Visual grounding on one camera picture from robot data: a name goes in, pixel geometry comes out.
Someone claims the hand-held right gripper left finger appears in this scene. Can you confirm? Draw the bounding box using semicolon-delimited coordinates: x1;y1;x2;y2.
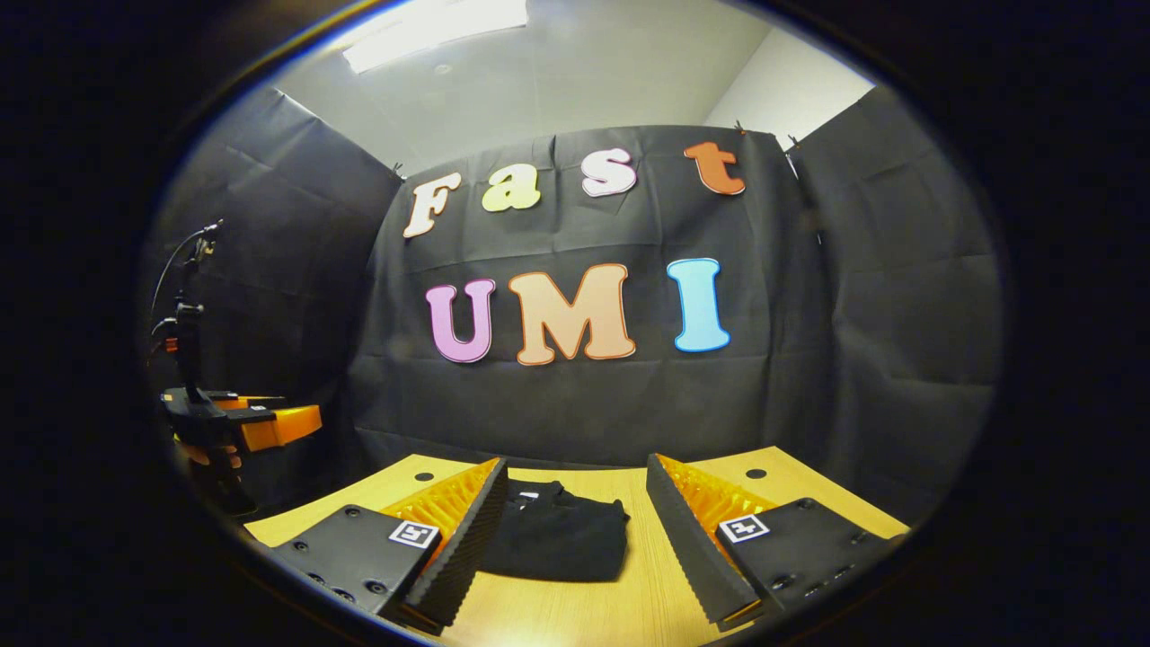
270;456;509;632

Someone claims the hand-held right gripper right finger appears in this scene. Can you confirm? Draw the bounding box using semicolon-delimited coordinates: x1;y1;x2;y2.
645;453;908;628

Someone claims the black backdrop cloth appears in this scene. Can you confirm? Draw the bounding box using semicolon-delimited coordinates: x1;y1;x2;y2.
144;85;1004;527

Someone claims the black button shirt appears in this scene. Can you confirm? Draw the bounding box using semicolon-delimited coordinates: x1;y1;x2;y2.
481;479;632;583

